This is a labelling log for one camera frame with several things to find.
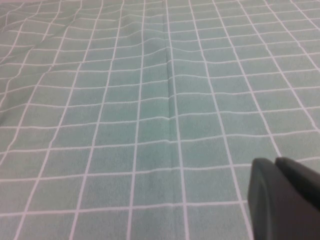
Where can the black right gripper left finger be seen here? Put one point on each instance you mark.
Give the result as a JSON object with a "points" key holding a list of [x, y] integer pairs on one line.
{"points": [[280, 210]]}

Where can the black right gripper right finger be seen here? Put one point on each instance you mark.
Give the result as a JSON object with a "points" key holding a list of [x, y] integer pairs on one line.
{"points": [[302, 176]]}

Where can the green white-grid tablecloth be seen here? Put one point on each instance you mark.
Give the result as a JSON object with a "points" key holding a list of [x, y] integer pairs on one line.
{"points": [[100, 125]]}

